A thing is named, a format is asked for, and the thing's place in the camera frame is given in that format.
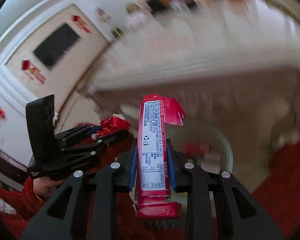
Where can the wall mounted black television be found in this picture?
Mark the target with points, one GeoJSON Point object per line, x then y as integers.
{"type": "Point", "coordinates": [56, 45]}

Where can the red biscuit wrapper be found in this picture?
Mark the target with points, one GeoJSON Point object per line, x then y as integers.
{"type": "Point", "coordinates": [153, 180]}

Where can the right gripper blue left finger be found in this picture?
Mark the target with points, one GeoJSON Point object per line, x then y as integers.
{"type": "Point", "coordinates": [90, 206]}

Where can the left hand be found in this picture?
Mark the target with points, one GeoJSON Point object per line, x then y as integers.
{"type": "Point", "coordinates": [44, 187]}

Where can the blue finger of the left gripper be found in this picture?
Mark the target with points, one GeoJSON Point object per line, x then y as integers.
{"type": "Point", "coordinates": [83, 148]}
{"type": "Point", "coordinates": [82, 131]}

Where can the red chinese knot decoration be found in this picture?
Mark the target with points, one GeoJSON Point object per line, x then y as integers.
{"type": "Point", "coordinates": [80, 23]}

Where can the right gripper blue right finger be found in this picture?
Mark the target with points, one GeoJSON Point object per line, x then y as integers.
{"type": "Point", "coordinates": [217, 204]}

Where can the red sweater sleeve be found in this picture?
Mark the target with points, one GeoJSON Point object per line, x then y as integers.
{"type": "Point", "coordinates": [18, 208]}

